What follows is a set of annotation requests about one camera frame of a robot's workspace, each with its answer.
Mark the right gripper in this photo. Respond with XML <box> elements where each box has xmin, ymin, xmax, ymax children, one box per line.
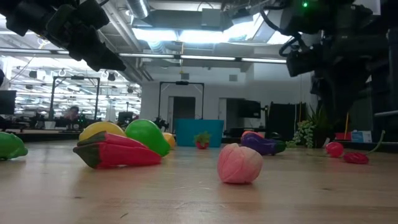
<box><xmin>285</xmin><ymin>43</ymin><xmax>324</xmax><ymax>78</ymax></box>

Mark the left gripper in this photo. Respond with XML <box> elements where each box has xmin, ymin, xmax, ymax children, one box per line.
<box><xmin>46</xmin><ymin>0</ymin><xmax>127</xmax><ymax>72</ymax></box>

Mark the yellow lemon toy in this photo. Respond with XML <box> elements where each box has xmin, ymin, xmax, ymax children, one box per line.
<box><xmin>78</xmin><ymin>121</ymin><xmax>127</xmax><ymax>142</ymax></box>

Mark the green pear toy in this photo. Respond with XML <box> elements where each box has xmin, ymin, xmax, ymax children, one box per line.
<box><xmin>124</xmin><ymin>119</ymin><xmax>171</xmax><ymax>157</ymax></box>

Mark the orange pumpkin toy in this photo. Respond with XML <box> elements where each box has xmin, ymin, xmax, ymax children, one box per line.
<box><xmin>241</xmin><ymin>130</ymin><xmax>265</xmax><ymax>139</ymax></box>

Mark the small red ball fruit toy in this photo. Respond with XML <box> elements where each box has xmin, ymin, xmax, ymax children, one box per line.
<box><xmin>325</xmin><ymin>141</ymin><xmax>345</xmax><ymax>158</ymax></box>

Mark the purple eggplant toy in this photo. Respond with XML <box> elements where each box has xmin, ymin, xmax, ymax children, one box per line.
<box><xmin>241</xmin><ymin>132</ymin><xmax>287</xmax><ymax>156</ymax></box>

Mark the yellow banana toy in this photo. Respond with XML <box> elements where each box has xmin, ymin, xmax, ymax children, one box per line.
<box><xmin>162</xmin><ymin>132</ymin><xmax>177</xmax><ymax>149</ymax></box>

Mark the red cherry toy with stem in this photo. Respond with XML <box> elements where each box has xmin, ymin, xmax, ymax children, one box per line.
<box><xmin>343</xmin><ymin>129</ymin><xmax>386</xmax><ymax>165</ymax></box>

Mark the green bell pepper toy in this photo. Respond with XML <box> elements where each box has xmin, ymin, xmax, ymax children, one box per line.
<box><xmin>0</xmin><ymin>131</ymin><xmax>29</xmax><ymax>161</ymax></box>

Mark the teal plastic tupperware container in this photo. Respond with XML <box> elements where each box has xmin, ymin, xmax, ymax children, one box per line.
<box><xmin>175</xmin><ymin>119</ymin><xmax>224</xmax><ymax>147</ymax></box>

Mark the black standing panel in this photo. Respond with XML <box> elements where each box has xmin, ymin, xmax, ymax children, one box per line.
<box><xmin>267</xmin><ymin>101</ymin><xmax>307</xmax><ymax>141</ymax></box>

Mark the person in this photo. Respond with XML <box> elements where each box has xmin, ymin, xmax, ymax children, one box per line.
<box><xmin>63</xmin><ymin>105</ymin><xmax>82</xmax><ymax>130</ymax></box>

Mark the potted green plant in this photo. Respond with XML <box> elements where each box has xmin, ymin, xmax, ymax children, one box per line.
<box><xmin>285</xmin><ymin>104</ymin><xmax>336</xmax><ymax>149</ymax></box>

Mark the yellow pole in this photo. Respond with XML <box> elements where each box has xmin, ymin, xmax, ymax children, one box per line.
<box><xmin>343</xmin><ymin>111</ymin><xmax>351</xmax><ymax>141</ymax></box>

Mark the blue and white box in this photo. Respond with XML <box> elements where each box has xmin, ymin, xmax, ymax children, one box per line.
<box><xmin>351</xmin><ymin>130</ymin><xmax>373</xmax><ymax>143</ymax></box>

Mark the red chili pepper toy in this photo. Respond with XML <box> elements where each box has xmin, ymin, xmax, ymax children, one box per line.
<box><xmin>73</xmin><ymin>131</ymin><xmax>162</xmax><ymax>170</ymax></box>

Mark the linear ceiling light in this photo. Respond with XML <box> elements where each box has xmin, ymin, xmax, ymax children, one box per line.
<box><xmin>118</xmin><ymin>52</ymin><xmax>287</xmax><ymax>64</ymax></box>

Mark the black desk monitor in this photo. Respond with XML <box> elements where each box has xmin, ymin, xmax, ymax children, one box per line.
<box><xmin>0</xmin><ymin>90</ymin><xmax>17</xmax><ymax>115</ymax></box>

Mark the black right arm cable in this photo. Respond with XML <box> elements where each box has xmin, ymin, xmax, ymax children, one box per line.
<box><xmin>279</xmin><ymin>32</ymin><xmax>301</xmax><ymax>58</ymax></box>

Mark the silver air duct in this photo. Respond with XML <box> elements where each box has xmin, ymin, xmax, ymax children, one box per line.
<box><xmin>126</xmin><ymin>0</ymin><xmax>150</xmax><ymax>19</ymax></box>

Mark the black metal gantry frame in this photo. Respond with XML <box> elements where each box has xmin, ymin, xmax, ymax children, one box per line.
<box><xmin>158</xmin><ymin>81</ymin><xmax>205</xmax><ymax>121</ymax></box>
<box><xmin>48</xmin><ymin>75</ymin><xmax>101</xmax><ymax>122</ymax></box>

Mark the black wall monitor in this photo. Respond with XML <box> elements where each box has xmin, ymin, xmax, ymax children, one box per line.
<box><xmin>238</xmin><ymin>99</ymin><xmax>262</xmax><ymax>119</ymax></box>

